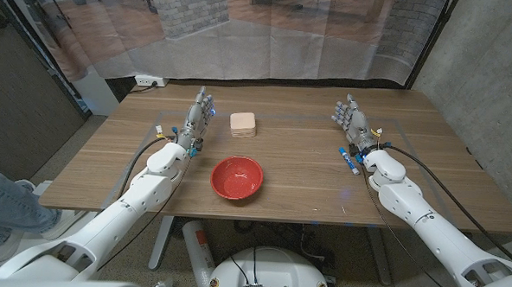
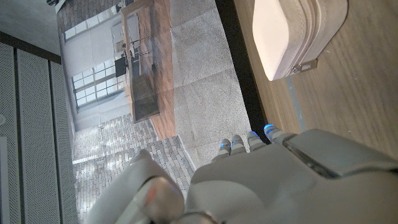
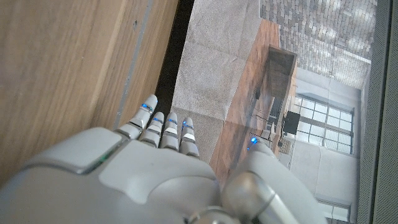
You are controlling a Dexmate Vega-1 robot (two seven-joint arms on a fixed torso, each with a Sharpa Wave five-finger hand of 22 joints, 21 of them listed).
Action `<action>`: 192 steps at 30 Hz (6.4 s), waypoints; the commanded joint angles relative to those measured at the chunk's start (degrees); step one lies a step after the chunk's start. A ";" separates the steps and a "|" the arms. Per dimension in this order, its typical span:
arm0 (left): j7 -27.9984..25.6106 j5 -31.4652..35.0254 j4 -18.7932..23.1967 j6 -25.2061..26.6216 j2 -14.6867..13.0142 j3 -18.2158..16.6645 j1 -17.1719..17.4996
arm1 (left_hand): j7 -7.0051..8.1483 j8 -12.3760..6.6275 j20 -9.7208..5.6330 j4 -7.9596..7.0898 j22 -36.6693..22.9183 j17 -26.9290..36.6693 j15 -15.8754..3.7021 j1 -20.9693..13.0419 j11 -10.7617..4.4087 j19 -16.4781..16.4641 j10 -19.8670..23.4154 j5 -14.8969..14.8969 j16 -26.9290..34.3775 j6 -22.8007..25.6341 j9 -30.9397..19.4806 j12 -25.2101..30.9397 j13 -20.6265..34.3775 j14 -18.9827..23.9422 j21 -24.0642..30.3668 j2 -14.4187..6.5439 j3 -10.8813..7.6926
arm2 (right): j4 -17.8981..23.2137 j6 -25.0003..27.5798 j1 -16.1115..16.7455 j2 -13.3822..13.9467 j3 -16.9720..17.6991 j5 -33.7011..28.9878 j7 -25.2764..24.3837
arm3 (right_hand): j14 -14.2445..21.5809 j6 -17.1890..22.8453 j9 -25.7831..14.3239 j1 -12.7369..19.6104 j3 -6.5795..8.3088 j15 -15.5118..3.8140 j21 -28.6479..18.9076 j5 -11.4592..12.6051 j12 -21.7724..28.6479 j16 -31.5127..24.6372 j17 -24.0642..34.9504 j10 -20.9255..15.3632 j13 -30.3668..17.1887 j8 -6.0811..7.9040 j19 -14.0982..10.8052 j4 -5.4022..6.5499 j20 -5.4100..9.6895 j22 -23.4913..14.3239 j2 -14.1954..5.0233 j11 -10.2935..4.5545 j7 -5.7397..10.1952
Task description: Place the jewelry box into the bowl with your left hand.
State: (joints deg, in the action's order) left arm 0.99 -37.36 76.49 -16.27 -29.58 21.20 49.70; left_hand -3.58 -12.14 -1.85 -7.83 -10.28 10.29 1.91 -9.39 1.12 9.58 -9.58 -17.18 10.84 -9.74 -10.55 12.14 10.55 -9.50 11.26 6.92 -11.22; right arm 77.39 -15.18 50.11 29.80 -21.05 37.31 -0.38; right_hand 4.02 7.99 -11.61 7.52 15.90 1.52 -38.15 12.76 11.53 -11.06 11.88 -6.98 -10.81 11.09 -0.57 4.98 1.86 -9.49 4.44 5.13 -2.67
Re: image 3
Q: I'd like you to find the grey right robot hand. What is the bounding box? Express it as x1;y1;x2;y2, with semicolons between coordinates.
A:
0;94;329;224

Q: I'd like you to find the grey tape outline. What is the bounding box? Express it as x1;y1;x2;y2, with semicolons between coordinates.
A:
113;0;154;130

